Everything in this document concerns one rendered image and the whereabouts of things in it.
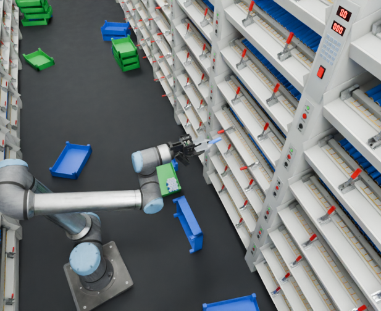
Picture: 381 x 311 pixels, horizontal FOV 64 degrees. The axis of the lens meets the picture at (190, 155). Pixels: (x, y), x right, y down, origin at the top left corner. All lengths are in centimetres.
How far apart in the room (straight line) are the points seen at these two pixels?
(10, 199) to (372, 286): 125
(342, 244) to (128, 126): 207
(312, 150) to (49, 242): 172
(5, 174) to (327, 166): 117
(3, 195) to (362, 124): 121
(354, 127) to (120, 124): 218
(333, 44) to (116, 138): 207
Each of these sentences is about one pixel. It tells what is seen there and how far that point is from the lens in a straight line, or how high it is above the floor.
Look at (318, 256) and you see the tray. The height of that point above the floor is 71.
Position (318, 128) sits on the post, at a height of 119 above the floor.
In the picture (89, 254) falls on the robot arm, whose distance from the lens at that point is 170.
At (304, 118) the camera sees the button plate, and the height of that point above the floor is 120.
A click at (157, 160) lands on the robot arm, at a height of 83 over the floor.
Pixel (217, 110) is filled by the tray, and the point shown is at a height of 72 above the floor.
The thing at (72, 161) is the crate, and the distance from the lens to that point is 258.
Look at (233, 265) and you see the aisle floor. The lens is 200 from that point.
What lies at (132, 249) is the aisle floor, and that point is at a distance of 205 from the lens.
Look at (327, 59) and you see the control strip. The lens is 93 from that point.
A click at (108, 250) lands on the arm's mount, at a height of 8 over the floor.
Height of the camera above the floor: 184
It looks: 48 degrees down
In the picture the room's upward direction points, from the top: 1 degrees clockwise
